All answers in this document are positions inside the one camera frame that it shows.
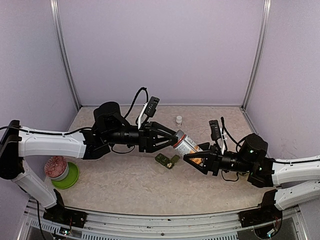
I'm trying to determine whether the small white pill bottle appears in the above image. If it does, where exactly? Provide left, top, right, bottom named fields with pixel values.
left=175, top=115, right=183, bottom=126

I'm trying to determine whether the aluminium frame post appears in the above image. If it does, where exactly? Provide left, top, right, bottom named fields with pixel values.
left=50, top=0, right=82, bottom=111
left=241, top=0, right=272, bottom=112

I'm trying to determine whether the green weekly pill organizer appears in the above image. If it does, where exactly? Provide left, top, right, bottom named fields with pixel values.
left=154, top=153, right=181, bottom=170

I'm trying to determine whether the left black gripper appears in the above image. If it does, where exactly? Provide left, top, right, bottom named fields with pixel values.
left=104, top=122, right=179, bottom=154

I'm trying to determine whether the front aluminium rail base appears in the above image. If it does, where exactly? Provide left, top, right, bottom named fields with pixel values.
left=15, top=199, right=309, bottom=240

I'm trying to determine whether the green plate left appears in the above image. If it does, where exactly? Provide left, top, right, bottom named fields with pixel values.
left=51, top=162, right=80, bottom=190

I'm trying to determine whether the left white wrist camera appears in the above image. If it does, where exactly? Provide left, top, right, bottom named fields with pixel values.
left=137, top=96, right=160, bottom=129

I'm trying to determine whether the left aluminium frame post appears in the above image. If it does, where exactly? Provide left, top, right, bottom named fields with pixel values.
left=50, top=0, right=82, bottom=111

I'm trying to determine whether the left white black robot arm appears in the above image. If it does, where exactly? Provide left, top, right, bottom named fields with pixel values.
left=0, top=101, right=178, bottom=223

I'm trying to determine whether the orange pill bottle grey cap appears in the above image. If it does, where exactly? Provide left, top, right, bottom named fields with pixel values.
left=173, top=130, right=203, bottom=156

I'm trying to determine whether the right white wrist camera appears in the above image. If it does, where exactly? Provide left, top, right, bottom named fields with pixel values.
left=209, top=120, right=228, bottom=154

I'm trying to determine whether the red patterned round tin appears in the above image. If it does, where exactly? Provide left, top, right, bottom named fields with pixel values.
left=44, top=156, right=69, bottom=182

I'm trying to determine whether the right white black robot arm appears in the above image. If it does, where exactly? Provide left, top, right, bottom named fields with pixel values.
left=183, top=117, right=320, bottom=222

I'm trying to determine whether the right aluminium frame post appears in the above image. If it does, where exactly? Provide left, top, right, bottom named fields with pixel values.
left=241, top=0, right=272, bottom=112

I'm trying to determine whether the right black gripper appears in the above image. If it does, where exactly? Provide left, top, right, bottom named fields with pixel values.
left=184, top=141, right=254, bottom=176

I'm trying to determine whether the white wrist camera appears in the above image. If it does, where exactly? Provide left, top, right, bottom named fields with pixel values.
left=137, top=96, right=160, bottom=129
left=209, top=120, right=228, bottom=154

